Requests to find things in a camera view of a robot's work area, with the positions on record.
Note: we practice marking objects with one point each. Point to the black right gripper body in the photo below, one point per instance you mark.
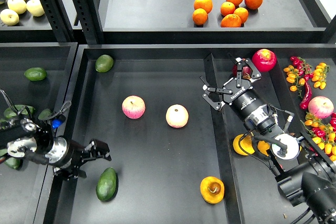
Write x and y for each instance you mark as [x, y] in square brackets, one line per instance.
[245, 102]

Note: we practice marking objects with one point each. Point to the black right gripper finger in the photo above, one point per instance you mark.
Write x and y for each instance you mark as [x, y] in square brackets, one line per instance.
[240, 63]
[215, 97]

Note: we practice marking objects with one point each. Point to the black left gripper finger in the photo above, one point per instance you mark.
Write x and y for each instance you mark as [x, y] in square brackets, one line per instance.
[70, 172]
[96, 149]

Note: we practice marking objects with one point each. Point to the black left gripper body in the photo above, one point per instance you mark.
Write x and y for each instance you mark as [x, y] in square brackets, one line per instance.
[66, 152]

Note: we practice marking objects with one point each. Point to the green avocado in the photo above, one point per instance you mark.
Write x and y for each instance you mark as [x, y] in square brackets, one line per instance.
[107, 184]

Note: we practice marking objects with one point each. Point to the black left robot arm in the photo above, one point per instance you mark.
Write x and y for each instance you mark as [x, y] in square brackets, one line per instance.
[33, 139]

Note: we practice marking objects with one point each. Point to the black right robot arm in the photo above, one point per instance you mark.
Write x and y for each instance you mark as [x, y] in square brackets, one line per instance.
[303, 172]

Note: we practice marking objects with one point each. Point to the green avocado left tray right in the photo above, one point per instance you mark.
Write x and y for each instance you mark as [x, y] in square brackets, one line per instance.
[45, 113]

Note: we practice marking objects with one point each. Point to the green avocado left tray bottom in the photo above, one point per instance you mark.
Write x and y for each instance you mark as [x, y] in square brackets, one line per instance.
[11, 162]

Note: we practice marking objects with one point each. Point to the dark green avocado left tray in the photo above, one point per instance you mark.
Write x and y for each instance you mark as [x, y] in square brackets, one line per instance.
[23, 109]

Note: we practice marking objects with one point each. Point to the green avocado tray corner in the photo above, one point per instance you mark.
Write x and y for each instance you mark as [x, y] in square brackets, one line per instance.
[104, 63]

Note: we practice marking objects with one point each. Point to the green avocado left tray top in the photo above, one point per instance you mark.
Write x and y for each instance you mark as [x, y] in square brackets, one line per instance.
[35, 74]

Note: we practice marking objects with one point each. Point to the pale yellow pear front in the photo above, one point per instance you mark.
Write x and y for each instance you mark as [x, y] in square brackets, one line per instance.
[9, 17]

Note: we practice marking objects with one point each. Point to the pale yellow pear right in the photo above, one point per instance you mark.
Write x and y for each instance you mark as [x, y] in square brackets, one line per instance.
[35, 8]

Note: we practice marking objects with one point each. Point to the dark red small apple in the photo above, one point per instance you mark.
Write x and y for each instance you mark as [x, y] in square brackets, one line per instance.
[246, 72]

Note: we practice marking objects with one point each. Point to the red apple right tray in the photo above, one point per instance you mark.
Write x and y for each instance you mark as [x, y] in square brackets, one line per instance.
[264, 60]

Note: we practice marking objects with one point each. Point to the upper cherry tomato bunch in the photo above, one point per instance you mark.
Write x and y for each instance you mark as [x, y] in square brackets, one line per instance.
[300, 72]

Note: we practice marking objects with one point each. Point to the cherry tomato bunch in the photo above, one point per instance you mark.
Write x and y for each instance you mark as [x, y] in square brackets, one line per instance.
[300, 72]
[322, 132]

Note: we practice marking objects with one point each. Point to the pale yellow pink apple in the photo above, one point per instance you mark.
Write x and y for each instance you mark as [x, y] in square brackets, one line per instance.
[177, 116]

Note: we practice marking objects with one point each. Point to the pink red apple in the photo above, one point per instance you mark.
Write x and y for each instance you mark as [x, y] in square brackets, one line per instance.
[133, 107]

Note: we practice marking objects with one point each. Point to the red chili pepper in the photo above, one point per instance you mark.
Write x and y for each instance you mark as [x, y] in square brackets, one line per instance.
[307, 96]

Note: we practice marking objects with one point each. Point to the orange front bottom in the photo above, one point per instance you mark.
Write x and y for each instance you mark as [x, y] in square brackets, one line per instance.
[231, 20]

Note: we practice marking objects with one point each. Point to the orange middle right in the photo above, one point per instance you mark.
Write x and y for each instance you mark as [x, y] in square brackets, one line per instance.
[242, 13]

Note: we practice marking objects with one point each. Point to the black centre tray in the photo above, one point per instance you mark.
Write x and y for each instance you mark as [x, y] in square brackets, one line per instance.
[159, 168]

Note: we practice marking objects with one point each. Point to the black tray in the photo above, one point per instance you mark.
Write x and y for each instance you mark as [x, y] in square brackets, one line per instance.
[159, 168]
[29, 194]

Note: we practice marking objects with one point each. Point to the pink apple far right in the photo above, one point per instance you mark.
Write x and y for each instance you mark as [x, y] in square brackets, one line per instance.
[321, 107]

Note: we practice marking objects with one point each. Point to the orange centre small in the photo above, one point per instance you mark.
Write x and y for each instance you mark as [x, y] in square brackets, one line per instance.
[227, 8]

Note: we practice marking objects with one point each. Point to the lower cherry tomato bunch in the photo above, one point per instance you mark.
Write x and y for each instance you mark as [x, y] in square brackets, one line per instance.
[322, 132]

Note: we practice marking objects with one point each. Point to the orange lower left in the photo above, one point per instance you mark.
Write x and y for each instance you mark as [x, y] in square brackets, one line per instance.
[199, 16]

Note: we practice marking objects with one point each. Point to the black left tray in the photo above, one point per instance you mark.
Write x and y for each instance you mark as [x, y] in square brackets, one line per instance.
[29, 194]

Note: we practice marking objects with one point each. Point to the orange top left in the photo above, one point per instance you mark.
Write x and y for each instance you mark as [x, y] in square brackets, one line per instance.
[206, 5]

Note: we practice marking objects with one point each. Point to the black shelf frame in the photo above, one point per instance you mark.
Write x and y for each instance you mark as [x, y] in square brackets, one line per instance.
[170, 21]

